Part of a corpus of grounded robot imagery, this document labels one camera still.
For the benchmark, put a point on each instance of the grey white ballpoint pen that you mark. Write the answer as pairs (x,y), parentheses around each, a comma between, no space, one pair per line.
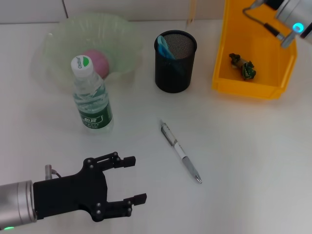
(179,150)

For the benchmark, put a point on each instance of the blue scissors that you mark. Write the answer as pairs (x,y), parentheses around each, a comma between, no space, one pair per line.
(164,47)

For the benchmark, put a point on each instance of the green plastic wrapper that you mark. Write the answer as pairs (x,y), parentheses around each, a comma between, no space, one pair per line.
(247,70)

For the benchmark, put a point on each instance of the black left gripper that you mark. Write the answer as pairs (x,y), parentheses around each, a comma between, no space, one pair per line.
(70,195)

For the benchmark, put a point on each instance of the green label water bottle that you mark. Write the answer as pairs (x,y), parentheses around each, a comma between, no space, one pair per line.
(93,114)

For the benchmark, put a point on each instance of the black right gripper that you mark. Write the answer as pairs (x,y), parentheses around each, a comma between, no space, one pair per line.
(276,3)

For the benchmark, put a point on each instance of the black mesh pen holder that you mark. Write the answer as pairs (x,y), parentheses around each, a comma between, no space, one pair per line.
(174,75)

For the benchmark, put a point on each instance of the pink peach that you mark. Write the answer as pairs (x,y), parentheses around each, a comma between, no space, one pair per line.
(100,63)

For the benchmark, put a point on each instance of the translucent green fruit plate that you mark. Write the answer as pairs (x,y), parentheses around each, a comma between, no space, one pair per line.
(114,36)

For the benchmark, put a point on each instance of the yellow plastic bin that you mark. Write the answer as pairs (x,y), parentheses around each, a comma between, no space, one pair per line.
(256,31)

